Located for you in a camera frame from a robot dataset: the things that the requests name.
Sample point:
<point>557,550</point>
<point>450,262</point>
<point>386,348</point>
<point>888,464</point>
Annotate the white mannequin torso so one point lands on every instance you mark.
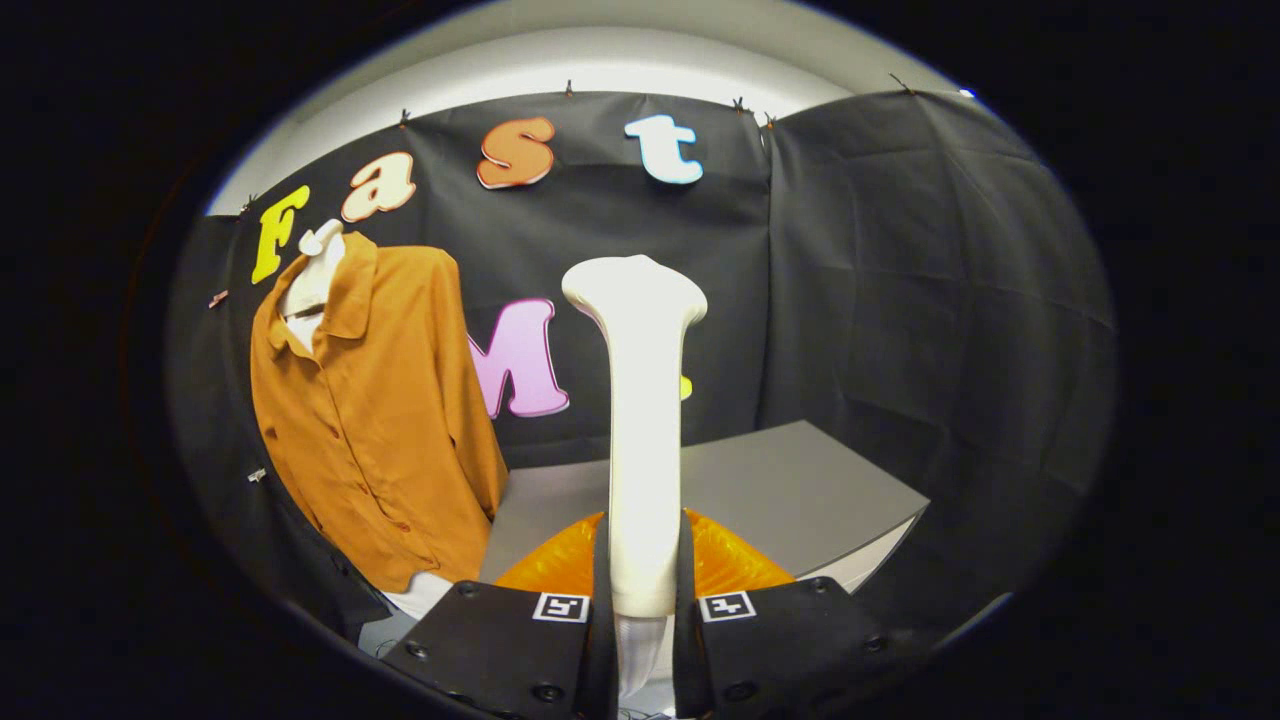
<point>310,285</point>

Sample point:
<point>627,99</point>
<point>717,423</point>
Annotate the orange button-up shirt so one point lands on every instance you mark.
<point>380,420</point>

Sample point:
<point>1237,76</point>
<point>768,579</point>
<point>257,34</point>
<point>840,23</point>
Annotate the white garment steamer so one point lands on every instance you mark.
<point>642,420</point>

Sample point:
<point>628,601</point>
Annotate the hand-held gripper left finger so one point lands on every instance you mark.
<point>500,640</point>

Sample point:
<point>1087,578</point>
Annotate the grey drawer cabinet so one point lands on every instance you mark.
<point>780,490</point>

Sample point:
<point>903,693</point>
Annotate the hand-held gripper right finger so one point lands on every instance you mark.
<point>790,640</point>

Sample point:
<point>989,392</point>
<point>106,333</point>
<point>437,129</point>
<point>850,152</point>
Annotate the black backdrop cloth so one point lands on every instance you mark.
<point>900,300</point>

